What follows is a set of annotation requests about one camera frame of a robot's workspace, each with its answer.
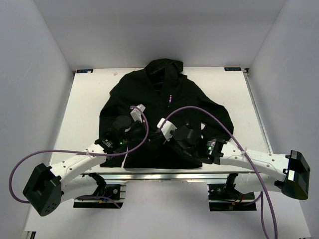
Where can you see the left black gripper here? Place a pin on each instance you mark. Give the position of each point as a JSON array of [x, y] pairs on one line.
[[143, 128]]

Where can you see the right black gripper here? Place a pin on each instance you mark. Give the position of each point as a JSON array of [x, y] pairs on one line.
[[172, 136]]

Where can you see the black jacket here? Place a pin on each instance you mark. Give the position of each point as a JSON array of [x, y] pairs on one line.
[[162, 88]]

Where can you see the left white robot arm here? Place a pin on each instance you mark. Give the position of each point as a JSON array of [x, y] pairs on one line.
[[48, 186]]

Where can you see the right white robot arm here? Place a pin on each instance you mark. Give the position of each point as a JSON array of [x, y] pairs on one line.
[[285, 173]]

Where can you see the blue table label left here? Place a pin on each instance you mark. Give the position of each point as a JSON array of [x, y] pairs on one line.
[[84, 71]]

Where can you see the blue table label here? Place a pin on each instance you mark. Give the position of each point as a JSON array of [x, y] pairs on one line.
[[232, 69], [84, 71]]

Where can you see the blue table label right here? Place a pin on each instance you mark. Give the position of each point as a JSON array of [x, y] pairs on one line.
[[232, 69]]

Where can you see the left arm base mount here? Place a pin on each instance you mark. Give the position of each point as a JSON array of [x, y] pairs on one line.
[[106, 195]]

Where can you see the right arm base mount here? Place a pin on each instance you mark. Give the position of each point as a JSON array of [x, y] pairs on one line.
[[223, 197]]

